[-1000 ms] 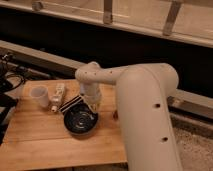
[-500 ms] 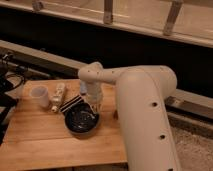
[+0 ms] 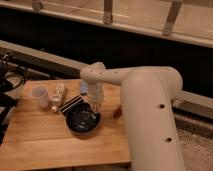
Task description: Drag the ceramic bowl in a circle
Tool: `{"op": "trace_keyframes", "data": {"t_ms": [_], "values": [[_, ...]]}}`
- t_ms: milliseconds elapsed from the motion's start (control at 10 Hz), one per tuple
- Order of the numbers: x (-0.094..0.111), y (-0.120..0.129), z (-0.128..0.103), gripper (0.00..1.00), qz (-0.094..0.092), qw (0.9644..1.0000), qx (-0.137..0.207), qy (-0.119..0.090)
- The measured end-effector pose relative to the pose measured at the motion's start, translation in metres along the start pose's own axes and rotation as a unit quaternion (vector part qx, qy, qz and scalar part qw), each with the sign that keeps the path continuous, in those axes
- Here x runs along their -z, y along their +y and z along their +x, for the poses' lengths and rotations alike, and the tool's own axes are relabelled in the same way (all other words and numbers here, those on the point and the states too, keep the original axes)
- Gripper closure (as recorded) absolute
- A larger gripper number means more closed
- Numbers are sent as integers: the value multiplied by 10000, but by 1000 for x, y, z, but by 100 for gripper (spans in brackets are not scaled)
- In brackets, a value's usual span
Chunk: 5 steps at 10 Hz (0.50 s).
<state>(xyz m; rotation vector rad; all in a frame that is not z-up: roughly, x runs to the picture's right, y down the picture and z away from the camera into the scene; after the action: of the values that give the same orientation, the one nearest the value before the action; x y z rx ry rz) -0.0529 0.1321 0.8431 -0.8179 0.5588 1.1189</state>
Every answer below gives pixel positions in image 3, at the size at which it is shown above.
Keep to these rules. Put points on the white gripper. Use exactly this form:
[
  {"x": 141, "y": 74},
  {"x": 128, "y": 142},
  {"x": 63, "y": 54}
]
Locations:
[{"x": 95, "y": 92}]

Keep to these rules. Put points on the black ceramic bowl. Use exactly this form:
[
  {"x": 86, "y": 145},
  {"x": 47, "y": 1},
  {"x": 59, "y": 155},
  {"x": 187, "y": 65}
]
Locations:
[{"x": 81, "y": 119}]

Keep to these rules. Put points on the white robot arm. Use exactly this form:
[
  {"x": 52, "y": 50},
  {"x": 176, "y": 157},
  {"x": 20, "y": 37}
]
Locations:
[{"x": 146, "y": 95}]

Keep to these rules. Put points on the blue small object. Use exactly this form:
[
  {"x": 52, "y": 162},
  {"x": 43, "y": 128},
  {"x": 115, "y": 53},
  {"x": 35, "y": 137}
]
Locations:
[{"x": 83, "y": 88}]

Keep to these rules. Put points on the black white striped box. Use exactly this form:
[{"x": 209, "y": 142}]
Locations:
[{"x": 66, "y": 106}]

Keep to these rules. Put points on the brown red small object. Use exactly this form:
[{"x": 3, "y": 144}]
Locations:
[{"x": 118, "y": 112}]

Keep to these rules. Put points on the wooden board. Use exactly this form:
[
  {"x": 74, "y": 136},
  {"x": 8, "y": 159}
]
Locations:
[{"x": 37, "y": 139}]

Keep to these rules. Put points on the translucent plastic cup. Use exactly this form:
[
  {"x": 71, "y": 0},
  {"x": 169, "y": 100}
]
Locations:
[{"x": 40, "y": 95}]

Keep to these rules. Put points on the metal frame rail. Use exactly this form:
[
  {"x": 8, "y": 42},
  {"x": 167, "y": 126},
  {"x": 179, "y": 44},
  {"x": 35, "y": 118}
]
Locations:
[{"x": 187, "y": 101}]

